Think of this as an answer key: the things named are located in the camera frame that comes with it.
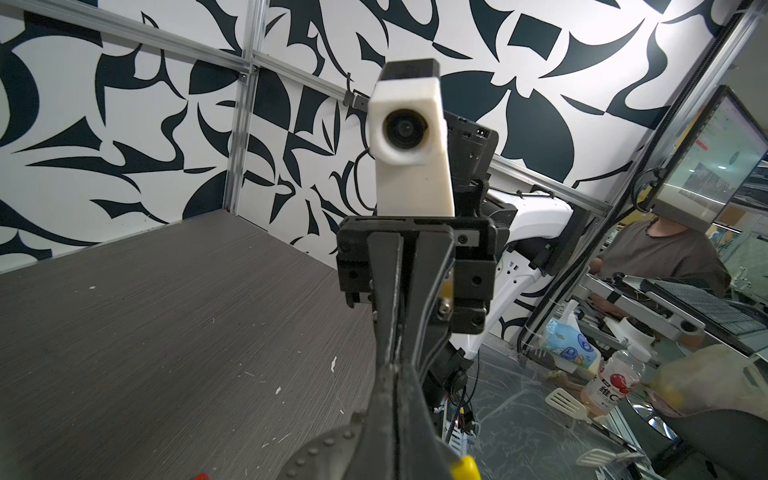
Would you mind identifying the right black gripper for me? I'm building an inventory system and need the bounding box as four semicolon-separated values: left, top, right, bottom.
336;217;498;378

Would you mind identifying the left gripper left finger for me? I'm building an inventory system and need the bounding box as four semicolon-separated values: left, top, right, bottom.
347;366;396;479

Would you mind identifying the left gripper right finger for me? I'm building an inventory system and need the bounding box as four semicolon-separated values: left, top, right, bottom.
396;365;454;479

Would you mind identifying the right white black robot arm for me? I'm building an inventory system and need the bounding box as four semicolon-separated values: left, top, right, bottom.
337;113;586;415

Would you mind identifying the blue snack packet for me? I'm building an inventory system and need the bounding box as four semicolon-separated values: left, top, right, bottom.
540;319;601;378

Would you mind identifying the plastic drink bottle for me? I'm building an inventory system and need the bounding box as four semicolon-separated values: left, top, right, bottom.
581;345;652;417

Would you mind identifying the seated person grey shirt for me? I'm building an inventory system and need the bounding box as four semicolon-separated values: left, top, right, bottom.
589;216;731;298

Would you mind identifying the black keyboard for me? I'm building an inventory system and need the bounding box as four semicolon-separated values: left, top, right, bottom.
641;279;767;337

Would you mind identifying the computer monitor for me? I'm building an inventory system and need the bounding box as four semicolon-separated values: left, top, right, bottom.
640;85;767;233

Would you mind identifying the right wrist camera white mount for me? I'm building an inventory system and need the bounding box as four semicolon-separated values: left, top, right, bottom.
366;58;455;217

